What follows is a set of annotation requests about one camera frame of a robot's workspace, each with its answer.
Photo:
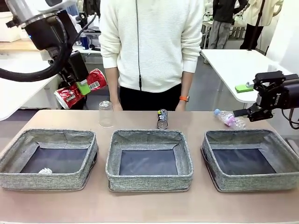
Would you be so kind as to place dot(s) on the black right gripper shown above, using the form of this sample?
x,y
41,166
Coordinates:
x,y
285,93

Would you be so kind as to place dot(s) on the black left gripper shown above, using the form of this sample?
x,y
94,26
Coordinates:
x,y
46,35

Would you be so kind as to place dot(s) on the crushed red drink can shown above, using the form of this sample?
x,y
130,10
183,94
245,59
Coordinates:
x,y
93,80

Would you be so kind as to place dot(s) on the clear plastic bottle pink label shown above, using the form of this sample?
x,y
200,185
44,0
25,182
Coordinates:
x,y
230,119

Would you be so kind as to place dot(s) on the clear plastic cup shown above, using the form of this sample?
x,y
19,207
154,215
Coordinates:
x,y
105,116

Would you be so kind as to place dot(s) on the white tissue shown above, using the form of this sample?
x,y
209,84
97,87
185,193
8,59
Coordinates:
x,y
45,171

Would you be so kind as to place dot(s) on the person's left forearm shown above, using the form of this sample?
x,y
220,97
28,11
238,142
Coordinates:
x,y
187,84

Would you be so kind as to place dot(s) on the person's right forearm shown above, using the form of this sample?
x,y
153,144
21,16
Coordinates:
x,y
113,86

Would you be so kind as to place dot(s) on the person's right hand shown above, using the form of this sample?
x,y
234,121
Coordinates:
x,y
117,107

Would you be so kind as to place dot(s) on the person's left hand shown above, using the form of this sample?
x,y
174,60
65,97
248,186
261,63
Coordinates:
x,y
181,106

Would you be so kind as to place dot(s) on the white desk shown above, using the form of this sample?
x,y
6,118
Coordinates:
x,y
98,52

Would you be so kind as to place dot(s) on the small black device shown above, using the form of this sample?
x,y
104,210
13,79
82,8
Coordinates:
x,y
95,47

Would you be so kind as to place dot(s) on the blue drink bottle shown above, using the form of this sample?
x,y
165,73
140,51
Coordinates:
x,y
84,42

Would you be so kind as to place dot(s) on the orange wrist watch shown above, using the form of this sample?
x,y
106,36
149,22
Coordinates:
x,y
184,98

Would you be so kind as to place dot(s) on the wooden desk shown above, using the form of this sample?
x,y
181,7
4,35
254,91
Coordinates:
x,y
14,46

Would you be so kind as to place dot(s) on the black stand pole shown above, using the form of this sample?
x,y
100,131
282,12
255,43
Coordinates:
x,y
257,28

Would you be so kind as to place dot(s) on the dark hanging jacket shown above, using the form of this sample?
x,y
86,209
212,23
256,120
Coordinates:
x,y
91,7

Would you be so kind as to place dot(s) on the grey woven fabric basket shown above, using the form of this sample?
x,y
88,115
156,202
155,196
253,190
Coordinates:
x,y
149,180
252,182
46,180

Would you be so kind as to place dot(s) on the bystander in dark jacket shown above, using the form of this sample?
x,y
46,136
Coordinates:
x,y
222,23

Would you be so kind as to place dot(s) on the white storage box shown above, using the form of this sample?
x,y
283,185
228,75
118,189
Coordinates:
x,y
7,32

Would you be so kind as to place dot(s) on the bystander in cream coat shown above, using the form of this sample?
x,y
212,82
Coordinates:
x,y
268,14

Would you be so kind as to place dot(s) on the person in white sweater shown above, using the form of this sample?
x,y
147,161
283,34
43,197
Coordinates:
x,y
158,46

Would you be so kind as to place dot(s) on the crushed black drink can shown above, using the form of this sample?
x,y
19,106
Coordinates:
x,y
162,119

